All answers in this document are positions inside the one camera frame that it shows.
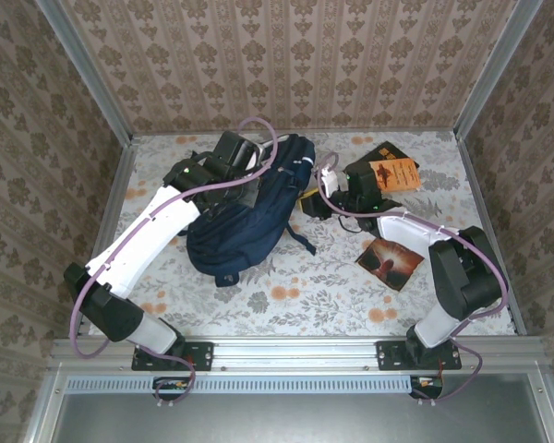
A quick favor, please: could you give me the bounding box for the navy blue backpack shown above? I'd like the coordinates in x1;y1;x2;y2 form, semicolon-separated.
178;133;318;288

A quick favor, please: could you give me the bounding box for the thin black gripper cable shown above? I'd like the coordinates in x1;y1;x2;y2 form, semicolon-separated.
339;214;368;234

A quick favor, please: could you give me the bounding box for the aluminium side frame rail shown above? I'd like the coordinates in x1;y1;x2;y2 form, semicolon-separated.
456;133;528;337
68;138;139;338

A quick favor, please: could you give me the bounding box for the grey metal panel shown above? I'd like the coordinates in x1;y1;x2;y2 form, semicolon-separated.
50;373;553;443

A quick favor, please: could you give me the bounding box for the aluminium frame post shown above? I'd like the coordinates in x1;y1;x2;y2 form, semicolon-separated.
454;0;545;142
34;0;134;145

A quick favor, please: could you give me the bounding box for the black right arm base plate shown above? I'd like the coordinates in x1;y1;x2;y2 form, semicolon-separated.
376;340;463;373

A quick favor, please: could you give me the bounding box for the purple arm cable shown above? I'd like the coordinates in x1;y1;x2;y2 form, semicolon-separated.
313;151;509;407
68;117;278;410

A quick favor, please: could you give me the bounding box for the orange cover book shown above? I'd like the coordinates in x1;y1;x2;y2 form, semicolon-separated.
368;156;422;193

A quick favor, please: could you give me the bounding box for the floral table cloth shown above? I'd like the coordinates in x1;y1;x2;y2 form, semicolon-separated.
90;131;516;337

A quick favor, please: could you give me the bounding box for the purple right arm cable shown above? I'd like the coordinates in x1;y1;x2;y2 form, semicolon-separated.
313;151;509;407

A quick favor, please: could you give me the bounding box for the brown glowing cover book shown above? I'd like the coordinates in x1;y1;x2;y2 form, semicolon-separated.
355;237;425;292

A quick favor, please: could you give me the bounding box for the grey slotted cable duct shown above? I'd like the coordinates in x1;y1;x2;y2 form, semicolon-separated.
66;374;446;395

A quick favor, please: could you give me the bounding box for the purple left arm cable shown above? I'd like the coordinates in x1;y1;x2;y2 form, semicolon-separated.
68;117;278;410

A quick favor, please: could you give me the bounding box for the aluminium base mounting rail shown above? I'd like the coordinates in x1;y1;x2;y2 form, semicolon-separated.
50;335;545;371

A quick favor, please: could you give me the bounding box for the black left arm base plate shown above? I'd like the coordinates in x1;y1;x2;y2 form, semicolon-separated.
131;340;214;373

